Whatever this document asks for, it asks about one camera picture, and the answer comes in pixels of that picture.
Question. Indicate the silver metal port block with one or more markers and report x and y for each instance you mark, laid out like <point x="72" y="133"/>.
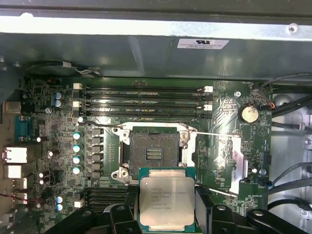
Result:
<point x="15" y="171"/>
<point x="15" y="154"/>

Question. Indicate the teal serial port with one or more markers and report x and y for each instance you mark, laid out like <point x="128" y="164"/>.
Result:
<point x="23" y="129"/>

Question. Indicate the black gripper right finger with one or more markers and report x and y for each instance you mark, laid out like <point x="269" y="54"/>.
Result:
<point x="203" y="207"/>

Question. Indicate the black RAM slot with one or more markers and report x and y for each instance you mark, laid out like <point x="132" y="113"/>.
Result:
<point x="146" y="96"/>
<point x="107" y="201"/>
<point x="146" y="88"/>
<point x="146" y="113"/>
<point x="146" y="105"/>
<point x="107" y="192"/>

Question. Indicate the CPU socket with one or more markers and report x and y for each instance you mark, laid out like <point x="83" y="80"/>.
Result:
<point x="156" y="143"/>

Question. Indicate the metal socket cover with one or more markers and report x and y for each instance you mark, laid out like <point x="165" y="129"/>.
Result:
<point x="239" y="168"/>

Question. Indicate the round coin battery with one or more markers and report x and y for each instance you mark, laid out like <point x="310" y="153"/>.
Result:
<point x="248" y="113"/>

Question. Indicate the open black PC case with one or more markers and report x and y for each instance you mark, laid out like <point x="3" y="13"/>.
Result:
<point x="73" y="48"/>

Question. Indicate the green motherboard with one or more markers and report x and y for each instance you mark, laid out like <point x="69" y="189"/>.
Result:
<point x="224" y="117"/>

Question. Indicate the white case sticker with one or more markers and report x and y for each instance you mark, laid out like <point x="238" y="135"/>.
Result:
<point x="202" y="43"/>

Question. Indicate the silver round capacitor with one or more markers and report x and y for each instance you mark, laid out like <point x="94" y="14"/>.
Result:
<point x="76" y="160"/>
<point x="77" y="135"/>
<point x="76" y="147"/>
<point x="76" y="169"/>

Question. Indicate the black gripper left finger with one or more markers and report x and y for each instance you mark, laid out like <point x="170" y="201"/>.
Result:
<point x="131" y="207"/>

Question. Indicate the silver topped CPU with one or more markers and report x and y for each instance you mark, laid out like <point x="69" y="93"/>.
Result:
<point x="168" y="195"/>

